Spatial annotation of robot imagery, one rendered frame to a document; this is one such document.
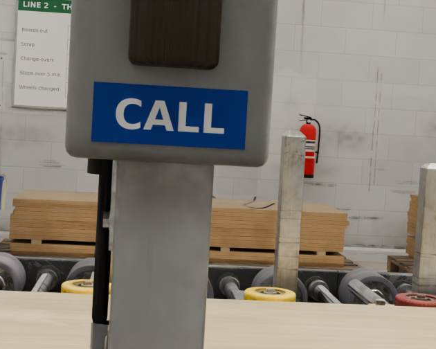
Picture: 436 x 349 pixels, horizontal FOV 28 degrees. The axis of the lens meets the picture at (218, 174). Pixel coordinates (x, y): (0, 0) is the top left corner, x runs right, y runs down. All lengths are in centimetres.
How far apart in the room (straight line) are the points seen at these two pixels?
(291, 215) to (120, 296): 112
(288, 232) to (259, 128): 114
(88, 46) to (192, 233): 8
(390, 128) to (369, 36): 82
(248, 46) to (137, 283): 9
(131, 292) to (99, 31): 9
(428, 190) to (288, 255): 26
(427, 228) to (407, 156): 634
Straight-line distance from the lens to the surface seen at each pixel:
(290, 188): 143
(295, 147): 142
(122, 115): 29
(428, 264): 150
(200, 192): 31
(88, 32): 30
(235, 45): 30
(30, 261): 197
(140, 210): 31
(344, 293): 192
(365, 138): 772
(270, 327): 116
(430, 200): 149
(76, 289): 131
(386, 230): 783
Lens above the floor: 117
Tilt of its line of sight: 4 degrees down
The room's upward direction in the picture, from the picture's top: 3 degrees clockwise
